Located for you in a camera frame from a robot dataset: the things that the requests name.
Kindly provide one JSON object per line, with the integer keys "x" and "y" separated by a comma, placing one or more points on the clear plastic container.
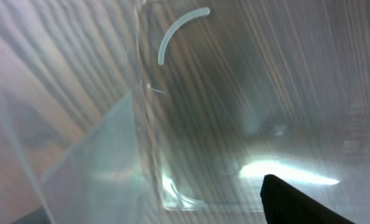
{"x": 174, "y": 111}

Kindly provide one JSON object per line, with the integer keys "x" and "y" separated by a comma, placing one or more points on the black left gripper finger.
{"x": 284, "y": 204}

